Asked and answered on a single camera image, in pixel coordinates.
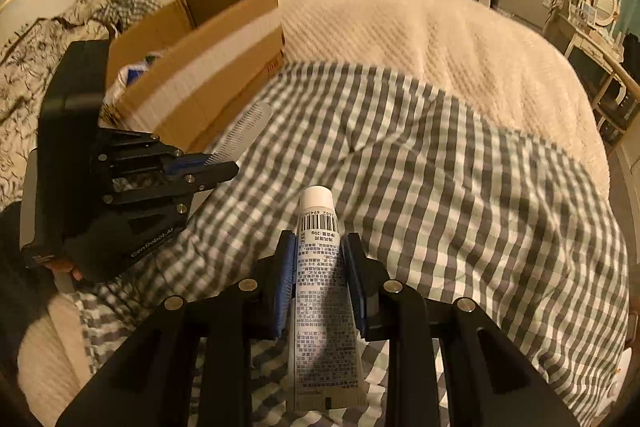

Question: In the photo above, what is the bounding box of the floral bedding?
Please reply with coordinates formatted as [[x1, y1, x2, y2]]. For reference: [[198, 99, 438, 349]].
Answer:
[[0, 0, 161, 208]]

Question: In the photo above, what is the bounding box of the red and white sachet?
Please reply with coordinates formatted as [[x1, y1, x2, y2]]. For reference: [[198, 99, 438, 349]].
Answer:
[[286, 187, 368, 413]]

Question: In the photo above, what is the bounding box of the cream textured blanket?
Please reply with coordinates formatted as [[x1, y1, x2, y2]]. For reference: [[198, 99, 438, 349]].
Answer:
[[277, 0, 611, 188]]

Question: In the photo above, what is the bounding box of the grey checkered blanket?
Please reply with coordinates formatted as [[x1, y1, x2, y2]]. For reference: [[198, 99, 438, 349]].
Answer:
[[75, 61, 631, 427]]

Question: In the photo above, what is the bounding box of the white dressing table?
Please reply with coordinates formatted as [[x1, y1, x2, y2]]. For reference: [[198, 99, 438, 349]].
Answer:
[[562, 14, 626, 72]]

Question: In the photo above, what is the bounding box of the wooden chair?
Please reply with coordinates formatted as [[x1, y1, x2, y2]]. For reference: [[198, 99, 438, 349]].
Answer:
[[592, 34, 640, 142]]

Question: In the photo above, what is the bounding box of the brown cardboard box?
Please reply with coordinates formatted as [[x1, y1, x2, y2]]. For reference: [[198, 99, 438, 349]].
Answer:
[[100, 0, 287, 152]]

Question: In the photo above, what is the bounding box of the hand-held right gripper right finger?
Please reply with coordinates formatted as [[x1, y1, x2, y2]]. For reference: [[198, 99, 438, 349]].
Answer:
[[342, 232, 586, 427]]

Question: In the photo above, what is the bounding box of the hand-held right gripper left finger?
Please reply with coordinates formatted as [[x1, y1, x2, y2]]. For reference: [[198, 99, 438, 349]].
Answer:
[[55, 231, 297, 427]]

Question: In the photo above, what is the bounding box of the person's left hand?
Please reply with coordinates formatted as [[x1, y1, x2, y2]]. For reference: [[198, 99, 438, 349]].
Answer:
[[42, 258, 85, 282]]

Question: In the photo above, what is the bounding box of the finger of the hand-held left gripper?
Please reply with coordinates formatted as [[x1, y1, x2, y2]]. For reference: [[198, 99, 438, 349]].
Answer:
[[102, 161, 240, 214], [97, 129, 217, 172]]

